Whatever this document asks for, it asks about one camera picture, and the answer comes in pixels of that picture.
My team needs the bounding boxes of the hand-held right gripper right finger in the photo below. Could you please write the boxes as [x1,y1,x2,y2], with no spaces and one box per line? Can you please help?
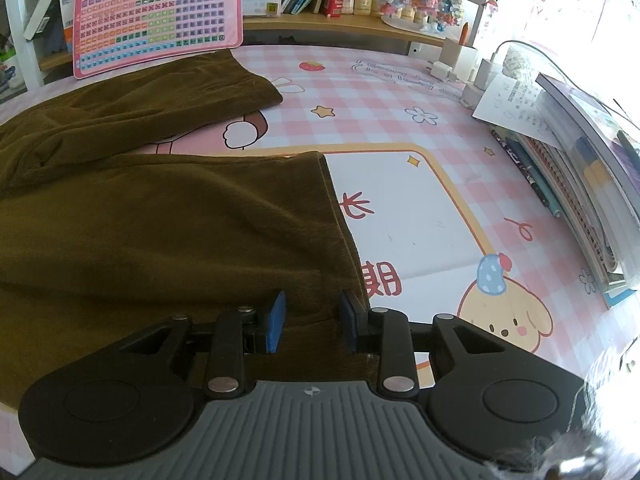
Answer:
[339,291,521,402]

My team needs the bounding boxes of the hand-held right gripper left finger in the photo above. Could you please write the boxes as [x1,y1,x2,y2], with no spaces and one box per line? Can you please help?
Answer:
[119,289,288,396]

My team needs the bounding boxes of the brown corduroy pants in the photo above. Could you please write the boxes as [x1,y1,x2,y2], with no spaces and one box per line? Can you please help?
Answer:
[0,51,380,411]

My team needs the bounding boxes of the pink cartoon desk mat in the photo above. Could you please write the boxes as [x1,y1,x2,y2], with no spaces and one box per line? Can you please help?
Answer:
[0,42,626,476]

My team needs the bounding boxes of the dark pen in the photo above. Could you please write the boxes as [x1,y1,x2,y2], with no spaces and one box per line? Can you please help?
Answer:
[490,129,565,218]

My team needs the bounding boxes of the white phone charger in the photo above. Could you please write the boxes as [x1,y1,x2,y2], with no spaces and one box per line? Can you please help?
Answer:
[427,60,454,84]

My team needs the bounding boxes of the stack of notebooks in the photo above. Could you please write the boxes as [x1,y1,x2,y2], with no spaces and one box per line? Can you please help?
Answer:
[505,72,640,311]

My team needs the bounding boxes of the white handwritten paper sheet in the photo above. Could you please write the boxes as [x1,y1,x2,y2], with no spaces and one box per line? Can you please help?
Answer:
[472,74,568,148]

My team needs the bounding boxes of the white power adapter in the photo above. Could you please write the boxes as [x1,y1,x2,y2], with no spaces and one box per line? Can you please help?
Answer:
[460,57,502,108]

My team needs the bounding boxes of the beige pen holder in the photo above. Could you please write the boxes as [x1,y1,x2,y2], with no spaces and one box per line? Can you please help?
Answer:
[440,35,464,66]

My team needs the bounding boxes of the white bookshelf with wooden boards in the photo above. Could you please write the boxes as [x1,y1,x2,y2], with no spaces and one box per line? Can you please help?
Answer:
[0,0,493,93]

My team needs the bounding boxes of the pink learning tablet toy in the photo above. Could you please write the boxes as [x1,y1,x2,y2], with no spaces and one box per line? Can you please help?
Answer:
[72,0,244,80]

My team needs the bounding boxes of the thick dark blue book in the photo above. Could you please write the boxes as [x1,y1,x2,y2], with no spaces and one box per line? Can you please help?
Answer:
[22,0,77,41]

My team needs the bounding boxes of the white cable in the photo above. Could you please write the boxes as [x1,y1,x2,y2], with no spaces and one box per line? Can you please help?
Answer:
[487,39,640,128]

